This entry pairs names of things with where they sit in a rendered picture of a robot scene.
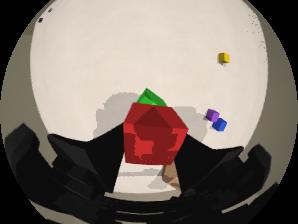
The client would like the red block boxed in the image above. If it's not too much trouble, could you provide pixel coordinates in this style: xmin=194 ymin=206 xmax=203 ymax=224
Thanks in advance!
xmin=124 ymin=103 xmax=189 ymax=165

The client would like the small yellow block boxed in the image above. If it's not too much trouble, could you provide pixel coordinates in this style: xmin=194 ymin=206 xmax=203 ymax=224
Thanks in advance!
xmin=218 ymin=52 xmax=230 ymax=63

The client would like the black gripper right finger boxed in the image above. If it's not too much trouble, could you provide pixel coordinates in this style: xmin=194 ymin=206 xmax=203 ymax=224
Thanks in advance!
xmin=174 ymin=133 xmax=245 ymax=193

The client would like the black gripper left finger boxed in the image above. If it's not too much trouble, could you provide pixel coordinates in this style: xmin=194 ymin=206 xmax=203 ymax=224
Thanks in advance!
xmin=47 ymin=123 xmax=124 ymax=193

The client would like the blue block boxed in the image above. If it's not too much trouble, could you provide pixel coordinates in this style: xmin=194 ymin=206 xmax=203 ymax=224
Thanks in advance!
xmin=212 ymin=117 xmax=227 ymax=132

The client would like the small purple block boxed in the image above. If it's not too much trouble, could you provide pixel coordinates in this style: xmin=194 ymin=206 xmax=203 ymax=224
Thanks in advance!
xmin=205 ymin=109 xmax=221 ymax=123

